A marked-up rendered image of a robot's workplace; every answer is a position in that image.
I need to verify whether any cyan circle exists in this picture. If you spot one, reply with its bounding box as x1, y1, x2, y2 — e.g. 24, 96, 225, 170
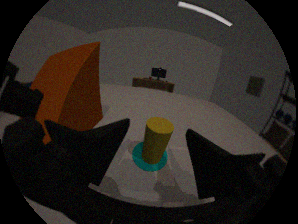
133, 143, 168, 172

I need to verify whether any yellow cylinder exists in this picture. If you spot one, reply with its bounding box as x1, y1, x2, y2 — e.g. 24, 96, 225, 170
141, 117, 174, 165

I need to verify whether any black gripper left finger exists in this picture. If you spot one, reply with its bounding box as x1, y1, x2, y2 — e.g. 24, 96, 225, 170
44, 119, 130, 186

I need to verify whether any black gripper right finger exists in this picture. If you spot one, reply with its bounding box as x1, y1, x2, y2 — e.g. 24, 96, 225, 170
186, 128, 266, 200

